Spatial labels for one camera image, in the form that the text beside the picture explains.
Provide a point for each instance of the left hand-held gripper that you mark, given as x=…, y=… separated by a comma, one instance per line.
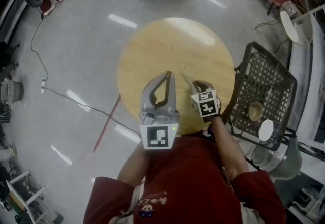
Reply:
x=157, y=136

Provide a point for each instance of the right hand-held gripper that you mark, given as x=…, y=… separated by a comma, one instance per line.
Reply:
x=207, y=106

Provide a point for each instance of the wooden chopstick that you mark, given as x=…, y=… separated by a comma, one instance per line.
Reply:
x=186, y=78

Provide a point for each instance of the beige ceramic cup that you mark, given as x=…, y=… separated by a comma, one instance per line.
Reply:
x=255, y=111

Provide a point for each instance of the white round plate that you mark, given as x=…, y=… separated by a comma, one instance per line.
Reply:
x=266, y=130

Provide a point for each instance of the person's left forearm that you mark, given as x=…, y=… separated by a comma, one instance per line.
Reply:
x=134, y=164

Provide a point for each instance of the person's right forearm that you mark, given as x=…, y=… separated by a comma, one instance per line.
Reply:
x=228, y=149

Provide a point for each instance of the round wooden table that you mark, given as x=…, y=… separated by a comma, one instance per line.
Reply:
x=165, y=47

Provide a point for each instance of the red floor tape strip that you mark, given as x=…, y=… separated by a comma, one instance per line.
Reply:
x=106, y=124

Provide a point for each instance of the metal mesh basket cart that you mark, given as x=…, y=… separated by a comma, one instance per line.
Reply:
x=264, y=73

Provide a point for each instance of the person's red shirt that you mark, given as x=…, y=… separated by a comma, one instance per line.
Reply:
x=188, y=179

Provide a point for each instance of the clear plastic water bottle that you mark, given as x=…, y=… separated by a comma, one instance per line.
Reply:
x=278, y=155

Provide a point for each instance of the white metal shelf rack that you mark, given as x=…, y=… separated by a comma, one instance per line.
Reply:
x=304, y=78

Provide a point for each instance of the grey shell chair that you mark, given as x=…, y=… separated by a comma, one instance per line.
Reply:
x=289, y=162

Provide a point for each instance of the white power strip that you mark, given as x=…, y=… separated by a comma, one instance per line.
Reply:
x=43, y=85

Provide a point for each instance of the grey woven basket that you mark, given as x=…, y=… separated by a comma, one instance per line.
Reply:
x=11, y=92

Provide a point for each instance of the white metal frame rack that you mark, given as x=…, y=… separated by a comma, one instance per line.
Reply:
x=19, y=193

